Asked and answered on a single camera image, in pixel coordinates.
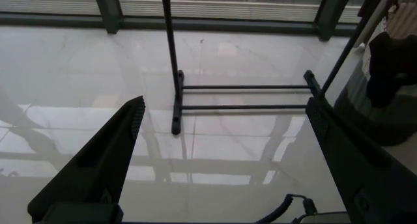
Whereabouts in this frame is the black clothes rack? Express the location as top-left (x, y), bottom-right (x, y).
top-left (160, 0), bottom-right (392, 136)

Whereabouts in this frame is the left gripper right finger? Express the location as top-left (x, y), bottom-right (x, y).
top-left (305, 96), bottom-right (417, 223)

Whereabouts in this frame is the window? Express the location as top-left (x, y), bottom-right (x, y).
top-left (0, 0), bottom-right (372, 42)

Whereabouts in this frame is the white laundry basket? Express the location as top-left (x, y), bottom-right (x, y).
top-left (332, 0), bottom-right (417, 147)

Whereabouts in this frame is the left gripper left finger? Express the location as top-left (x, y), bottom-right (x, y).
top-left (27, 95), bottom-right (147, 223)

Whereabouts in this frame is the black garment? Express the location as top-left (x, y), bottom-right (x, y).
top-left (366, 31), bottom-right (417, 109)

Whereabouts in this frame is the black cable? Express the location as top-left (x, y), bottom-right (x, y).
top-left (256, 193), bottom-right (319, 224)

